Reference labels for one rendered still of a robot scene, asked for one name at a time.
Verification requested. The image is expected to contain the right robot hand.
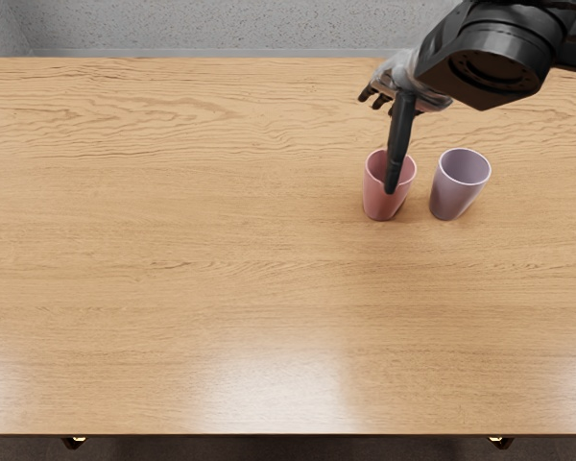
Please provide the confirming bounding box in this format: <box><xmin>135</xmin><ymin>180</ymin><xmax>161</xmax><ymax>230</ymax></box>
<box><xmin>357</xmin><ymin>48</ymin><xmax>454</xmax><ymax>196</ymax></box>

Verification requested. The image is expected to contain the pink cup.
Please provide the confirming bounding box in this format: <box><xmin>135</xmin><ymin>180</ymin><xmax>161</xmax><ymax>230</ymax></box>
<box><xmin>362</xmin><ymin>148</ymin><xmax>418</xmax><ymax>223</ymax></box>

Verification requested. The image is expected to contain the purple cup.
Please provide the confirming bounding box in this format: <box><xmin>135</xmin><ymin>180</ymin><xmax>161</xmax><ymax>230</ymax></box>
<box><xmin>428</xmin><ymin>147</ymin><xmax>492</xmax><ymax>222</ymax></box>

